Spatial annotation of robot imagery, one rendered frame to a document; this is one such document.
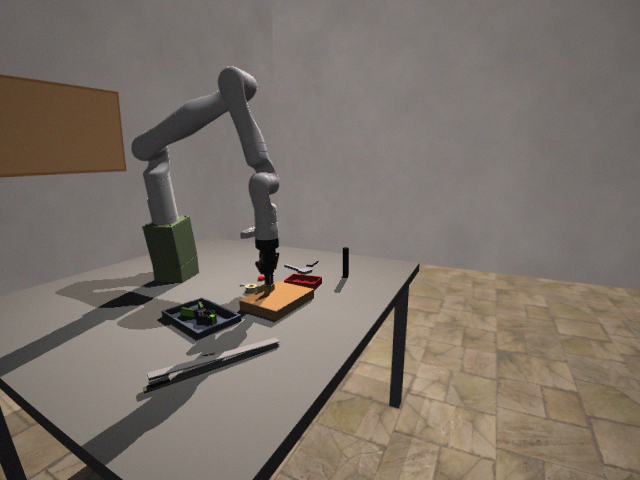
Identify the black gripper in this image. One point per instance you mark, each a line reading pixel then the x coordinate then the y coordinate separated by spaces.
pixel 268 258

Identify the light brown wooden board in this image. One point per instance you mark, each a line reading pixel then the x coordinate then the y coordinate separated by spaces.
pixel 280 302

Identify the black cylinder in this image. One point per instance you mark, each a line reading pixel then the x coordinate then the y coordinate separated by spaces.
pixel 345 262

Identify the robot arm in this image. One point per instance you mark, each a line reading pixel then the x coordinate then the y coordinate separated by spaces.
pixel 234 85

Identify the red rectangular tray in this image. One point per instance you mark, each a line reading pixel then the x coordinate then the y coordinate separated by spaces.
pixel 304 280

